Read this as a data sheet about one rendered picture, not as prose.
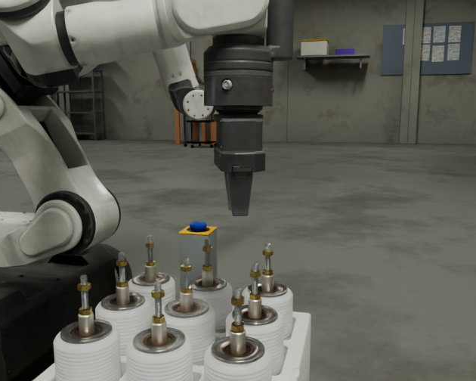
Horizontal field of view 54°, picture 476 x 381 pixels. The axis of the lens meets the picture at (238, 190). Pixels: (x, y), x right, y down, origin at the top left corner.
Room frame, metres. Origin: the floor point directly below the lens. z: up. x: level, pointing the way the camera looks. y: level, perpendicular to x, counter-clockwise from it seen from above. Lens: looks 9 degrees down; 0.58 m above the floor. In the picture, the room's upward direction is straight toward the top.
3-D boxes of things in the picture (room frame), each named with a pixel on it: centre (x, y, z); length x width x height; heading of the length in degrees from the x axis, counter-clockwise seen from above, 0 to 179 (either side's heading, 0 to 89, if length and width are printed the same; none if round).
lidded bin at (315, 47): (9.51, -1.50, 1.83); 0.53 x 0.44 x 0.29; 77
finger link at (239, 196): (0.59, 0.00, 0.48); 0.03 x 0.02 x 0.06; 98
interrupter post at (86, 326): (0.67, 0.23, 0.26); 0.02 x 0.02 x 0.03
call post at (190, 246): (1.06, 0.09, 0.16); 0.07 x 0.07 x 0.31; 76
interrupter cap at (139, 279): (0.90, 0.17, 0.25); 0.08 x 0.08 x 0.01
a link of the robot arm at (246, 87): (0.61, 0.00, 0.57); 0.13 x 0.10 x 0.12; 8
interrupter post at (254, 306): (0.73, -0.03, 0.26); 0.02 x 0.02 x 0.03
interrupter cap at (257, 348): (0.61, 0.00, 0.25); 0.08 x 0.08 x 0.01
